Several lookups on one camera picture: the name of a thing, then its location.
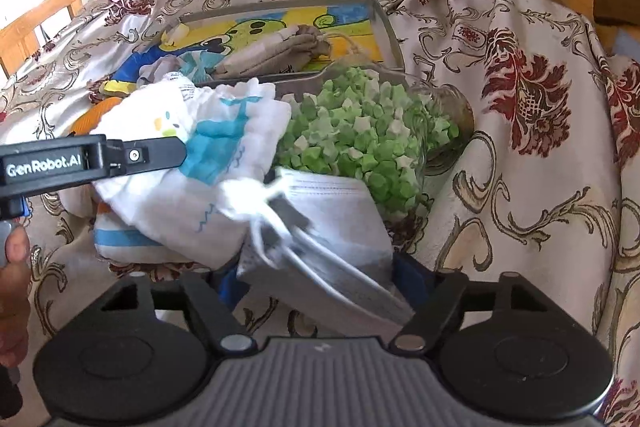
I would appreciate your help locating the person's left hand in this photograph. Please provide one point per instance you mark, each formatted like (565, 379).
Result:
(15, 287)

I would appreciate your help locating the jar of green paper stars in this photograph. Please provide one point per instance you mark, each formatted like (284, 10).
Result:
(360, 127)

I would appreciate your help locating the blue white printed cloth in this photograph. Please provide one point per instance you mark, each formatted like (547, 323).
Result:
(165, 69)

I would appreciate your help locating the grey face mask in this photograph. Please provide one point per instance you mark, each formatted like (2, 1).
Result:
(340, 217)

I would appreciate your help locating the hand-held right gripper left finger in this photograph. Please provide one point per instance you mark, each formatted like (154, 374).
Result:
(207, 312)

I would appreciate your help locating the blue yellow cloth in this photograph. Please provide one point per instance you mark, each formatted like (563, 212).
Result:
(122, 72)

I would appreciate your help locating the cartoon print tray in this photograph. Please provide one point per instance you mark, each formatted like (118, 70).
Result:
(260, 19)

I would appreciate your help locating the floral satin blanket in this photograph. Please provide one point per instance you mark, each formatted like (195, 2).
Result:
(525, 132)

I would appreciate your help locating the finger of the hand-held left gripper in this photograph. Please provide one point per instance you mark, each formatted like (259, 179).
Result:
(155, 154)

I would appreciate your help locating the white muslin towel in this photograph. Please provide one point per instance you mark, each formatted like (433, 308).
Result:
(210, 167)

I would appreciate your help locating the beige cloth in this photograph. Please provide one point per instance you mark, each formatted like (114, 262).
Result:
(270, 52)

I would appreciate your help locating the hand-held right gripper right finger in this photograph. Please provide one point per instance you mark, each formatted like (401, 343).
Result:
(410, 274)

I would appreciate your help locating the wooden bed rail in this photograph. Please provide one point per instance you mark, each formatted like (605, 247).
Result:
(50, 12)

